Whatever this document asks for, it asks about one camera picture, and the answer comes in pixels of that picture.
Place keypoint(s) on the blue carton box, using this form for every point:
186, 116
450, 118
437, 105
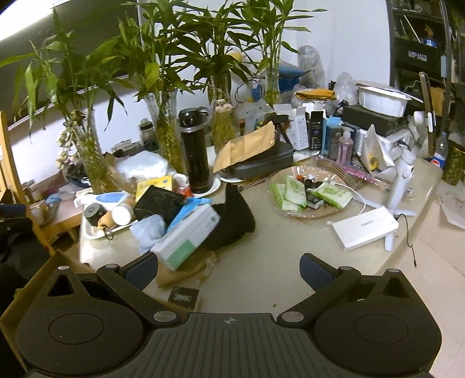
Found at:
331, 134

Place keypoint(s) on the black cloth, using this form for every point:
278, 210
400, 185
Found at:
232, 218

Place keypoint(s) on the black flat box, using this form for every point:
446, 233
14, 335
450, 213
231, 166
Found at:
363, 120

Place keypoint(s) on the white paper bag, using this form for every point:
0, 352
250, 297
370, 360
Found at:
377, 152

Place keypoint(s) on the white power bank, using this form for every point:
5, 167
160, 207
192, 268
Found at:
365, 227

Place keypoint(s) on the small black sachet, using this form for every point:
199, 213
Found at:
185, 295

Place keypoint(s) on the white tray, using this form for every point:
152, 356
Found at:
90, 232

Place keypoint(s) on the black thermos bottle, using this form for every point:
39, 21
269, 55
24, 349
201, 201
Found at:
193, 156

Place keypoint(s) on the white plastic basket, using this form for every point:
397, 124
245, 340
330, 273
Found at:
381, 101

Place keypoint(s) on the white saucer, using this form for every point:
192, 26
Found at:
214, 186

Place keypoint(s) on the smartphone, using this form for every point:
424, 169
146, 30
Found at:
425, 109

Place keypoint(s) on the clear plastic bag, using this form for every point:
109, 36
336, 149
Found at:
310, 65

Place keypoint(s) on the brown paper bag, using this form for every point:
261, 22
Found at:
189, 270

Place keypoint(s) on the black crate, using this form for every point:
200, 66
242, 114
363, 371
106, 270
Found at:
417, 54

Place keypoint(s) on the plastic bottle blue label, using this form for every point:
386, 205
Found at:
439, 154

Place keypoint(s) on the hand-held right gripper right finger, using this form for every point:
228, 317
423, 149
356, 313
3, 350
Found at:
315, 272

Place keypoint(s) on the pink hand sanitizer bottle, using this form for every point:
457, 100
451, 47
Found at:
345, 147

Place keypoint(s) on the black zip case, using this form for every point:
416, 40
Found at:
265, 161

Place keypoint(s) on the white carton box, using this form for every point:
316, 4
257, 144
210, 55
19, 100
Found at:
296, 127

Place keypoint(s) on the white phone gimbal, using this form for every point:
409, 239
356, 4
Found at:
403, 171

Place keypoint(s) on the black shelf rack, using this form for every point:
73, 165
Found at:
403, 21

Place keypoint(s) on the white plastic bag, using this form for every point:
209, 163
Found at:
141, 163

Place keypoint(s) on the black carton box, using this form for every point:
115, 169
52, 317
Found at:
315, 131

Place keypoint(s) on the pink glittery strip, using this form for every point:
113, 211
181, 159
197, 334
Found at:
359, 175

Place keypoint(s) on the white bottle blue label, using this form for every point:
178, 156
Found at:
105, 199

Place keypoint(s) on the brown paper envelope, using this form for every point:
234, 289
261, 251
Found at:
243, 149

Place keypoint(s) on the white green tissue packet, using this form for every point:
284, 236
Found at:
183, 240

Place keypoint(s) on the glass jar dark lid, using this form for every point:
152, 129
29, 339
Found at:
147, 133

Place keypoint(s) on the white crumpled paper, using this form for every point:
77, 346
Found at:
452, 210

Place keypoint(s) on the blue plastic packet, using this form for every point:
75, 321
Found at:
189, 210

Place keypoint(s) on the bamboo plant in glass vase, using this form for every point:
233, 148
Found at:
89, 160
271, 91
222, 127
167, 138

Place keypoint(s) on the dark cloth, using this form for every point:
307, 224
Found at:
12, 236

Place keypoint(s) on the yellow folded cloth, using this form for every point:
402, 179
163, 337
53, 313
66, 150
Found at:
315, 94

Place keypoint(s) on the green wet wipe packet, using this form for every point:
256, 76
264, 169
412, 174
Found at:
279, 196
332, 195
296, 189

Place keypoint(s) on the green packets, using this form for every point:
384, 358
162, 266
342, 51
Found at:
327, 212

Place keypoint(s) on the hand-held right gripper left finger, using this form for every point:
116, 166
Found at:
142, 270

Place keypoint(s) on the tan keyring item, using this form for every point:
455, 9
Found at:
106, 221

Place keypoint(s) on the light blue cloth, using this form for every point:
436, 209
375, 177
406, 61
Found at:
147, 232

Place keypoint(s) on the black round jar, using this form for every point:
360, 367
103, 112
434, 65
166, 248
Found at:
93, 213

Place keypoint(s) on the yellow medicine box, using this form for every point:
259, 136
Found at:
152, 185

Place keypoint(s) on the white round jar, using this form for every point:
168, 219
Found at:
122, 214

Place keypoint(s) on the black wallet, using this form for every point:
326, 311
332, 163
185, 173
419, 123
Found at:
160, 201

